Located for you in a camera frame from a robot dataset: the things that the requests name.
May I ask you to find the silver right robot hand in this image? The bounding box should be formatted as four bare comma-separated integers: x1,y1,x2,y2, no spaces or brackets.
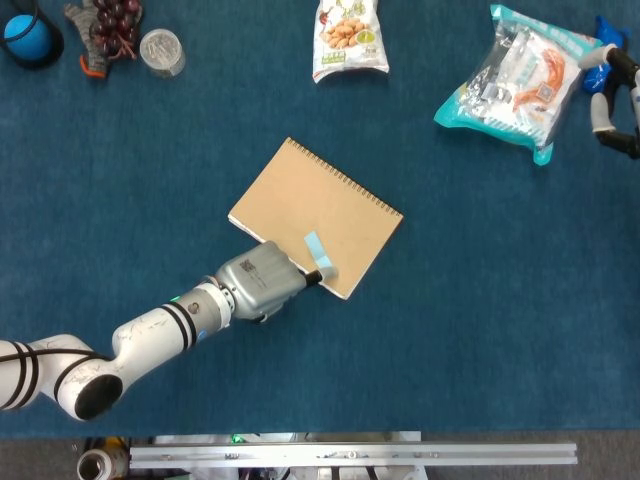
578,43,640,160

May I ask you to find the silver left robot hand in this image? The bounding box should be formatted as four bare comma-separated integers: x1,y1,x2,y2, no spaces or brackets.
214,240,339,325

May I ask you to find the light blue paper strip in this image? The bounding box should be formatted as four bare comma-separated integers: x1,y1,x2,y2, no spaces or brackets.
302,231,339,281

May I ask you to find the brown spiral notebook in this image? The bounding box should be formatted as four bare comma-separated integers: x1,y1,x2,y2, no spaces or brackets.
227,136,405,302

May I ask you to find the blue snack packet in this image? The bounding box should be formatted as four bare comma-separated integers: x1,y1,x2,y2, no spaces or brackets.
582,15,631,94

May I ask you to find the teal shrimp snack multipack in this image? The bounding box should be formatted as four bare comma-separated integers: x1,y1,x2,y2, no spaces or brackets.
432,4,605,166

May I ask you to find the teal felt table cloth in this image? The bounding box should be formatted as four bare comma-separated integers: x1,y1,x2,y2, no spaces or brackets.
0,0,640,439

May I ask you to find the brown tape roll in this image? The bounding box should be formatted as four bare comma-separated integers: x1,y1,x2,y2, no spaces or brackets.
75,447,130,480

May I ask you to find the clear round jar of clips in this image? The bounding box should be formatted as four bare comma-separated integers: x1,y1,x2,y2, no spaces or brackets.
138,28,187,79

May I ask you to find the white nut snack bag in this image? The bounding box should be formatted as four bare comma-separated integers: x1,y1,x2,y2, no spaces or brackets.
312,0,390,84

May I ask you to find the grey knit glove orange cuff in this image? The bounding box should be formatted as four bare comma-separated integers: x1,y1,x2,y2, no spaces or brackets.
63,0,114,79

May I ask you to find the dark red grape bunch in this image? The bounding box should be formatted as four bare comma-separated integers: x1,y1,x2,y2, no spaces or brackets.
89,0,144,61

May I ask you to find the black mesh pen holder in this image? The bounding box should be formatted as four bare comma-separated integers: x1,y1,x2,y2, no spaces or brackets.
0,0,65,71

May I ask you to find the blue ball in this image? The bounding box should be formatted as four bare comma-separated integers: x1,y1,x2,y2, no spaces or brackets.
3,14,53,57

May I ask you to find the aluminium extrusion rail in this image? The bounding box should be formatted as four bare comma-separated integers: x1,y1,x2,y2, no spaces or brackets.
128,441,579,470

